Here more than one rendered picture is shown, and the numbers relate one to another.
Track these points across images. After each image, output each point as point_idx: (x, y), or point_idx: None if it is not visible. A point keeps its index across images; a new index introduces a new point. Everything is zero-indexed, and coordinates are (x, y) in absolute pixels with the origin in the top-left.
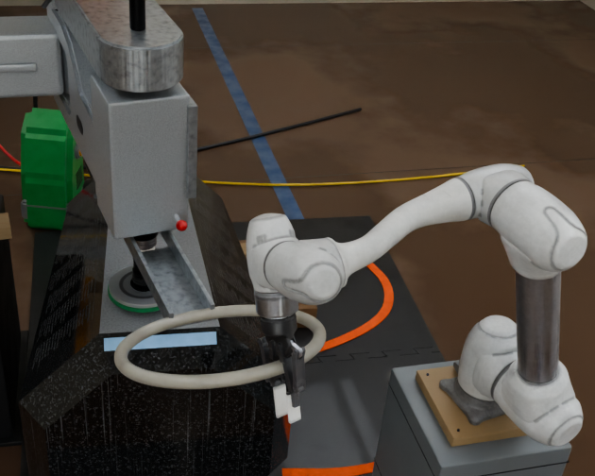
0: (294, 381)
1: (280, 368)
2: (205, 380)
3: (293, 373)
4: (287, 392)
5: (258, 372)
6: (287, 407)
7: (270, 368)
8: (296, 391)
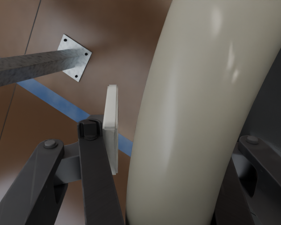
0: (39, 172)
1: (128, 191)
2: None
3: (27, 202)
4: (91, 126)
5: (174, 40)
6: (113, 102)
7: (146, 144)
8: (44, 143)
